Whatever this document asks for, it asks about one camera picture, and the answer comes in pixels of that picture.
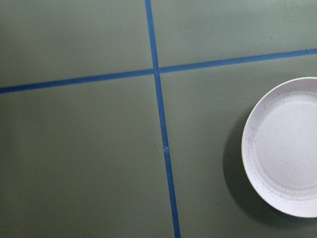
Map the pink plate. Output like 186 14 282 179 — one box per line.
241 77 317 218

